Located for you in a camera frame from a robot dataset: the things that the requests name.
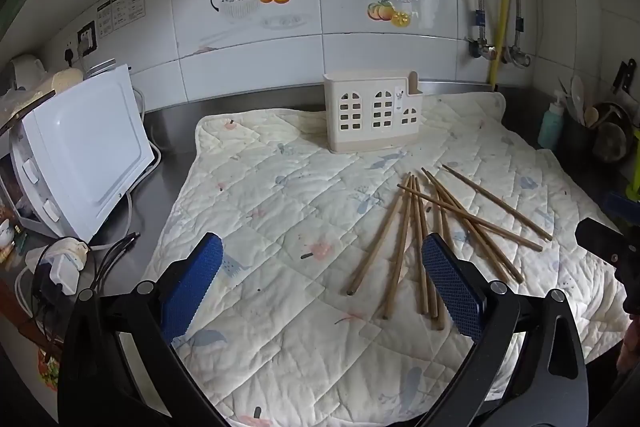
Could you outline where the yellow-green container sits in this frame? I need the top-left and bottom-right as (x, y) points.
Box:
(625, 122), (640, 204)

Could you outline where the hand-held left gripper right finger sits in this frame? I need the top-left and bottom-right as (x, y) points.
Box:
(420, 233), (590, 427)

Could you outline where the cream house-shaped utensil holder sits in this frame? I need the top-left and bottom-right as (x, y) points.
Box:
(322, 72), (424, 155)

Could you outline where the white notice sticker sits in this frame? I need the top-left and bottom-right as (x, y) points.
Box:
(96, 0), (146, 38)

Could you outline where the white power strip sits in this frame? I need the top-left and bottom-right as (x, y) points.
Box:
(25, 239), (92, 297)

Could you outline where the white plug adapter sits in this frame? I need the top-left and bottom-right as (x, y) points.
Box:
(47, 254), (82, 296)

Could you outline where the black kitchen knife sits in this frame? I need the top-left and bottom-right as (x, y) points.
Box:
(612, 59), (637, 96)

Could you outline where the cream cloth bundle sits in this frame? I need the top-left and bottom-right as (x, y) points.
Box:
(0, 67), (84, 124)

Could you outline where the dark utensil pot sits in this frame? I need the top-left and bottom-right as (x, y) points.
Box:
(564, 109), (597, 158)

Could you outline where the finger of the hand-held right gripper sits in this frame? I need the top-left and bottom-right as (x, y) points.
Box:
(575, 217), (640, 266)

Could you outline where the white plastic spoon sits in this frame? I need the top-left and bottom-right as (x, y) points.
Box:
(570, 75), (587, 124)

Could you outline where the metal water valve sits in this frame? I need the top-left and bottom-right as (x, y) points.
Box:
(469, 37), (497, 60)
(504, 44), (532, 68)

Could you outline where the white countertop oven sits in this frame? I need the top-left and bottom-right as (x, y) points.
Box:
(0, 64), (157, 244)

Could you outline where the white electric kettle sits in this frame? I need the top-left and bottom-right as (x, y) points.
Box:
(9, 54), (47, 94)

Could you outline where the white appliance cable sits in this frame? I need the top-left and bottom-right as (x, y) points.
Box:
(127, 87), (164, 188)

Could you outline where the person's right hand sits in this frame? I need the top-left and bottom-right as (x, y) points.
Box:
(617, 314), (640, 374)

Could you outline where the dark blue object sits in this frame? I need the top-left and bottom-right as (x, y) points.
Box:
(602, 192), (640, 219)

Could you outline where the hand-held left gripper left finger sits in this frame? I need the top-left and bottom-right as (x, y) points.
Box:
(57, 232), (224, 427)

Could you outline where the bunch of wooden chopsticks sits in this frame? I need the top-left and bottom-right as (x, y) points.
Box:
(346, 164), (554, 333)

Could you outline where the black cable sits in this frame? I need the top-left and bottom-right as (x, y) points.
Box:
(89, 232), (142, 294)

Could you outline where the cream quilted mat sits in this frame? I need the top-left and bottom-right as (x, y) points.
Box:
(140, 91), (632, 427)

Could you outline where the black wall socket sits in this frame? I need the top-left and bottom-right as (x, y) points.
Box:
(77, 21), (99, 56)

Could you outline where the teal pump bottle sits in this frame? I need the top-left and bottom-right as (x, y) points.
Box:
(537, 90), (566, 152)

